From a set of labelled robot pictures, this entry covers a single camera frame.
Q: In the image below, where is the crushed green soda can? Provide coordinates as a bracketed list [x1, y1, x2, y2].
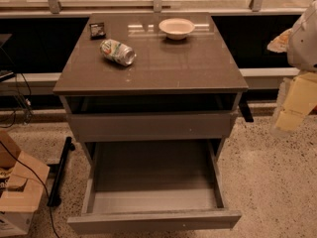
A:
[100, 39, 136, 66]

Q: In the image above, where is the black stand leg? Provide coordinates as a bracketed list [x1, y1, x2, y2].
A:
[239, 94, 254, 123]
[48, 137, 75, 207]

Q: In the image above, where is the black stand leg right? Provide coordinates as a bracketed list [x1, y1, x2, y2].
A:
[239, 94, 254, 123]

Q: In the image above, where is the grey top drawer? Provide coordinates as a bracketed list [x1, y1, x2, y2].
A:
[67, 112, 238, 142]

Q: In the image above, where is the grey drawer cabinet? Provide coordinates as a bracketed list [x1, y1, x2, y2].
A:
[53, 13, 248, 158]

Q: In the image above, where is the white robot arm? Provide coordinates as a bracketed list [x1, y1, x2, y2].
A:
[267, 0, 317, 137]

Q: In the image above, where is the grey drawer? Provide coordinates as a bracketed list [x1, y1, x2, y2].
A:
[68, 140, 242, 235]
[67, 112, 238, 142]

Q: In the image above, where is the white paper bowl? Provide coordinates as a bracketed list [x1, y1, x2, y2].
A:
[158, 18, 195, 40]

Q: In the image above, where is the cardboard box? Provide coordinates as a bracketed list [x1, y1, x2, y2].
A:
[0, 131, 50, 237]

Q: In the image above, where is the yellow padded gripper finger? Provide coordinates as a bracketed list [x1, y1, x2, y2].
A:
[270, 72, 317, 137]

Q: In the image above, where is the small black snack packet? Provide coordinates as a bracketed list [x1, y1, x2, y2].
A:
[89, 23, 106, 40]

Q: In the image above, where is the black floor cable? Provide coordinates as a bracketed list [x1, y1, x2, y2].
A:
[0, 140, 62, 238]

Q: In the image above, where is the black stand leg left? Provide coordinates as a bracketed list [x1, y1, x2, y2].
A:
[48, 137, 75, 207]

